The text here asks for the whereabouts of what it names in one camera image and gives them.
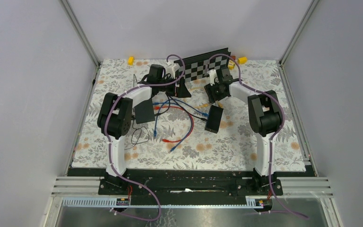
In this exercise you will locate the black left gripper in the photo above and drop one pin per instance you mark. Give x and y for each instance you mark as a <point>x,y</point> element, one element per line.
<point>181,91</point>

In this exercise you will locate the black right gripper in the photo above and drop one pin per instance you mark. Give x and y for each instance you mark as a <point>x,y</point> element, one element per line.
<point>210,90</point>

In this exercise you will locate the black ribbed network switch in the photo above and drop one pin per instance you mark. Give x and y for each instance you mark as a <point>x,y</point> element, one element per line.
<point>214,119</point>

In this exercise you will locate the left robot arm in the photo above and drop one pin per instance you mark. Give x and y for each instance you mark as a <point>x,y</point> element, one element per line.
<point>115,115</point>

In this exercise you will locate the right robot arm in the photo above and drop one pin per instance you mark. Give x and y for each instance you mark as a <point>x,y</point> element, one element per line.
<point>266,116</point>

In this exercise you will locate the small toy figure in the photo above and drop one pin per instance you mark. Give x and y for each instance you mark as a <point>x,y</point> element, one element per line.
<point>231,63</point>

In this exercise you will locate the checkerboard calibration board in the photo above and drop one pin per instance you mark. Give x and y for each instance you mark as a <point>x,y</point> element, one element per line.
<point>195,67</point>

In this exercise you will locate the yellow block right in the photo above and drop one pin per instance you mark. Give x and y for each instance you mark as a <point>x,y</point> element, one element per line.
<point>242,60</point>

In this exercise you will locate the yellow block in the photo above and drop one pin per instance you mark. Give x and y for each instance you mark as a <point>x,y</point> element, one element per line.
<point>131,60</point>
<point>242,60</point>

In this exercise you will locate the floral patterned table mat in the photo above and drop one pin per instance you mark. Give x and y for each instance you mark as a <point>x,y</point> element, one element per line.
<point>178,140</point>

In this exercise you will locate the yellow block left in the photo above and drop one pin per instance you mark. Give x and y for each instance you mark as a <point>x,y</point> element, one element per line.
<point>131,60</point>

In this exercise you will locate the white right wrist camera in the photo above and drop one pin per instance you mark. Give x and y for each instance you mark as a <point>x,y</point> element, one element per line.
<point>212,76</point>

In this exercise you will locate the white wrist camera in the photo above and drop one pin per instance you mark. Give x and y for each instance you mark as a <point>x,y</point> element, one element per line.
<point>212,76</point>
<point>171,68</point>

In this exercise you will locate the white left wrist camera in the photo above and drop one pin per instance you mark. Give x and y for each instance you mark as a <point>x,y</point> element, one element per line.
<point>171,68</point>

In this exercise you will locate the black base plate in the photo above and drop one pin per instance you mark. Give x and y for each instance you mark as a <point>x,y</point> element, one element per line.
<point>179,187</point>

